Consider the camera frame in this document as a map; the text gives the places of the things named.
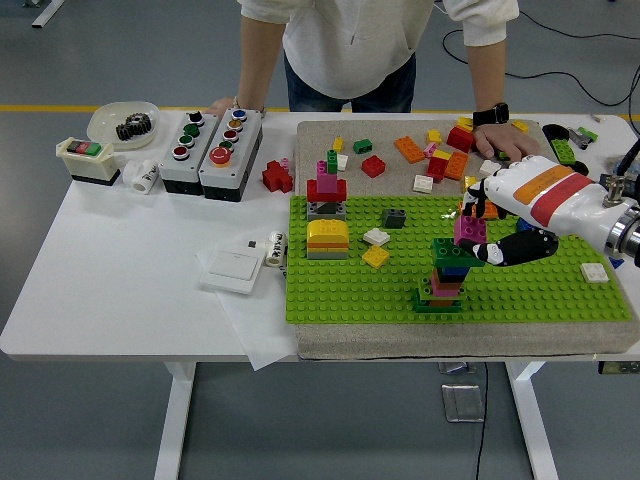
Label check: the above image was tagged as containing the black floor cable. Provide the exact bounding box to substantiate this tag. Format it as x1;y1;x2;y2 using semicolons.
442;29;640;107
517;9;640;41

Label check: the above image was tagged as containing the yellow domed brick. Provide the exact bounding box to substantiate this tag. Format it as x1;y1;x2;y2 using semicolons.
305;218;350;245

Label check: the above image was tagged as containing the orange square brick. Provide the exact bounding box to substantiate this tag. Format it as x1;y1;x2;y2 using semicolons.
443;151;470;182

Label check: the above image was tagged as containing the white wall switch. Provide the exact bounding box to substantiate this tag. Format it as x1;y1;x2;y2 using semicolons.
199;248;265;296

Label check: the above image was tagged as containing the person's left hand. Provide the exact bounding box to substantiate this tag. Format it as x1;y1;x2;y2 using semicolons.
472;122;541;161

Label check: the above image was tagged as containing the grey emergency stop box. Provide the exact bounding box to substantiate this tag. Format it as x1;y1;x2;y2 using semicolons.
198;107;264;204

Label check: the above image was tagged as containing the green square frame brick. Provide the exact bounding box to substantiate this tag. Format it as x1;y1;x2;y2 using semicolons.
412;286;469;314

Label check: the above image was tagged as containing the white plastic dish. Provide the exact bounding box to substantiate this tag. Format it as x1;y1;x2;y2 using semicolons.
86;101;161;151

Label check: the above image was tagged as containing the white pipe tee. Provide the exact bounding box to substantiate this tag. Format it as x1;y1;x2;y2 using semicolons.
121;158;160;195

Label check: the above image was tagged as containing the metal floor plate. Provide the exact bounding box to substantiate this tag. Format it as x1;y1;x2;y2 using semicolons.
440;382;485;424

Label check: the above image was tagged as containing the black hanging cable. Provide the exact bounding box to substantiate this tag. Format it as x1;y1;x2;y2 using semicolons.
473;360;490;480

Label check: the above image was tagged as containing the black wrist watch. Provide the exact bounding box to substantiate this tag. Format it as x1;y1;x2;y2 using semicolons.
471;102;511;127

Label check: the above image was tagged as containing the grey four-button box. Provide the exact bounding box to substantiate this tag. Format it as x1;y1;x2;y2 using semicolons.
157;110;220;195

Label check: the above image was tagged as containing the black gear stack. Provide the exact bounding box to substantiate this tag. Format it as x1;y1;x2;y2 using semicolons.
115;113;154;142

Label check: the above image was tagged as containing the dark grey square brick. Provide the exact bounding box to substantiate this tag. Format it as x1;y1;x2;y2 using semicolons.
380;206;407;230

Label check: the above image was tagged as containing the white frame beam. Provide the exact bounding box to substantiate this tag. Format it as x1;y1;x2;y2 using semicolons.
22;0;66;29

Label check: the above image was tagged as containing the green studded baseplate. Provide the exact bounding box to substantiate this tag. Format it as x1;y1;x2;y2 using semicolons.
284;192;632;325

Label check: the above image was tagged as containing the white paper sheet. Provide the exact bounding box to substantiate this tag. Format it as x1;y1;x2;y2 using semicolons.
194;239;301;372

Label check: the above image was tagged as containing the magenta square brick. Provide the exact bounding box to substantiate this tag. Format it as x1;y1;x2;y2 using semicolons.
453;214;489;246

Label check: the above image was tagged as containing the person's right hand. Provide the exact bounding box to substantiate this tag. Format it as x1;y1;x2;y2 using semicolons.
204;96;237;117

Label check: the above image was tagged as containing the grey arch brick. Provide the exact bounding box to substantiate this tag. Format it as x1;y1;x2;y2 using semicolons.
306;198;347;223

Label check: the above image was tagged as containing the white table leg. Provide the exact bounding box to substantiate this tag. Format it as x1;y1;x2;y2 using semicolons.
504;360;560;480
153;362;197;480

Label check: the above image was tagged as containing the large red brick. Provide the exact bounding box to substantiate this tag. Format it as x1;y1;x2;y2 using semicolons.
446;125;475;154

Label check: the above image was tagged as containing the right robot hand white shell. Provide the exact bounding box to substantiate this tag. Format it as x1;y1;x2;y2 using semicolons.
457;154;622;269

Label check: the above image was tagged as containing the red wide brick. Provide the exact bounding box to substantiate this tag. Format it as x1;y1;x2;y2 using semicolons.
305;178;348;204

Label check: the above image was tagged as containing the beige switch box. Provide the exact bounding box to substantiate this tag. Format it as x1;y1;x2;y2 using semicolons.
54;137;123;187

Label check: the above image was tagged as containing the grey and green tool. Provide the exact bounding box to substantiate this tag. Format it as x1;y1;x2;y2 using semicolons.
567;126;600;150

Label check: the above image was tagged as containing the red square brick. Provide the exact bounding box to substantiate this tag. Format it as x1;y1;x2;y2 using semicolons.
360;155;387;179
426;155;450;182

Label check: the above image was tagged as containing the pink sloped brick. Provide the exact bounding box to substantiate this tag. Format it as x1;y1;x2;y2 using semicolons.
429;274;465;297

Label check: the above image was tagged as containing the red cross-shaped brick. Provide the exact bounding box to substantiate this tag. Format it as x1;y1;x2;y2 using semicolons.
261;158;295;194

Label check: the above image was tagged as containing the clear plastic bag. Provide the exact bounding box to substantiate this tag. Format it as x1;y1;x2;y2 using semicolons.
602;152;640;176

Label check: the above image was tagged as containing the person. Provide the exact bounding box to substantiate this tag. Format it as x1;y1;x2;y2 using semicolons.
204;0;541;161

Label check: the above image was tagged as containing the yellow square brick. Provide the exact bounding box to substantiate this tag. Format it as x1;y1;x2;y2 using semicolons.
360;244;391;270

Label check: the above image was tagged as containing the dark green wide brick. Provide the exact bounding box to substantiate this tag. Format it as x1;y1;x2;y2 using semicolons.
432;237;486;269

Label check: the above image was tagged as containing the white labelled pipe fitting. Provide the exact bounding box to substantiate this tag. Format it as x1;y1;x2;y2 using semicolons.
246;229;287;269

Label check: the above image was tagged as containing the table control label box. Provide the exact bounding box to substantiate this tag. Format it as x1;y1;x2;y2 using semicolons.
597;360;640;376

